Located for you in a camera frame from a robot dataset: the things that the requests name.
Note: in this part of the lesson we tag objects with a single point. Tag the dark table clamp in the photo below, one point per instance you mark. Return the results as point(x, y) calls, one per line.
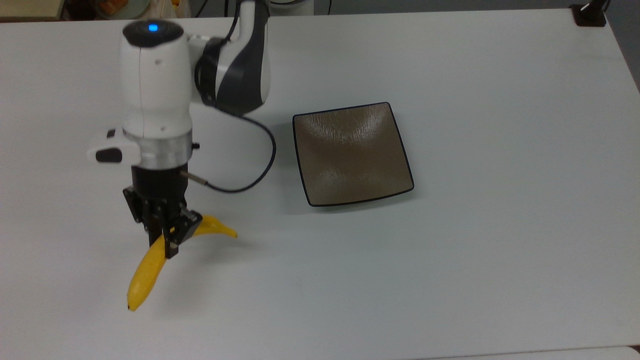
point(589, 14)

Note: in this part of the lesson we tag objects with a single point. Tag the square brown ceramic plate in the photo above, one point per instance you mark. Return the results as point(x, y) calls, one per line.
point(352, 155)

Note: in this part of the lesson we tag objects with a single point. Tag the pale plastic bag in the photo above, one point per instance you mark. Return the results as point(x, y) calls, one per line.
point(170, 7)

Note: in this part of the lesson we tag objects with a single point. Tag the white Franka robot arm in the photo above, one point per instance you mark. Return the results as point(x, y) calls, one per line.
point(157, 85)

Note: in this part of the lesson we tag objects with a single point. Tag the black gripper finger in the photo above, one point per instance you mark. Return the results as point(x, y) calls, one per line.
point(154, 235)
point(181, 227)

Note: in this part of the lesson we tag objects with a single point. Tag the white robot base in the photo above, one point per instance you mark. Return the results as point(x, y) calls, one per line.
point(292, 6)

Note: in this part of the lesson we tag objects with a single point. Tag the yellow banana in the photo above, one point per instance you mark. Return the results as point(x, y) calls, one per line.
point(145, 275)

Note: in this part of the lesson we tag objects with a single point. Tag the bowl with orange contents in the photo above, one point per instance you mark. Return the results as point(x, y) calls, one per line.
point(120, 7)

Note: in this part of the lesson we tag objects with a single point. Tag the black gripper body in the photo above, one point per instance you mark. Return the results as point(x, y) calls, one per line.
point(160, 192)

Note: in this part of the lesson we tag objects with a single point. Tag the wooden shelf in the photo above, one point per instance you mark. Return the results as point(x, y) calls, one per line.
point(27, 9)

